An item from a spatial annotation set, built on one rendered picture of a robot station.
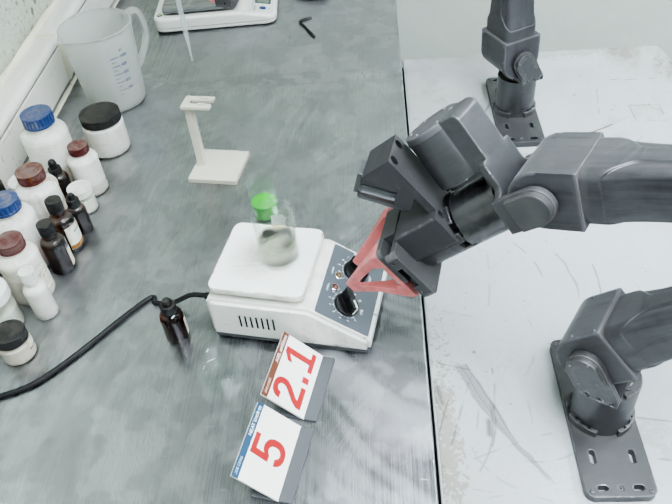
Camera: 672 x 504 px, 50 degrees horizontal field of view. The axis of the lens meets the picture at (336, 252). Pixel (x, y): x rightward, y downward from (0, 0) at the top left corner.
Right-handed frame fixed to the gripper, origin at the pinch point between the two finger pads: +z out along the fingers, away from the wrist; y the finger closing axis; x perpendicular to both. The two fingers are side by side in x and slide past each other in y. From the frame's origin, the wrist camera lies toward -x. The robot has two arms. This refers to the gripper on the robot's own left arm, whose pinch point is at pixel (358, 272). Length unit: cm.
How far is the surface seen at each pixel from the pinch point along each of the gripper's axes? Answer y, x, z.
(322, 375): 5.1, 7.2, 11.4
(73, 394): 12.7, -11.1, 33.8
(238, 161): -33.5, -8.3, 29.1
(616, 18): -162, 64, -1
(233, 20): -79, -20, 41
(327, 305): -1.0, 2.7, 8.1
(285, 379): 8.1, 3.2, 12.4
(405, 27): -149, 23, 45
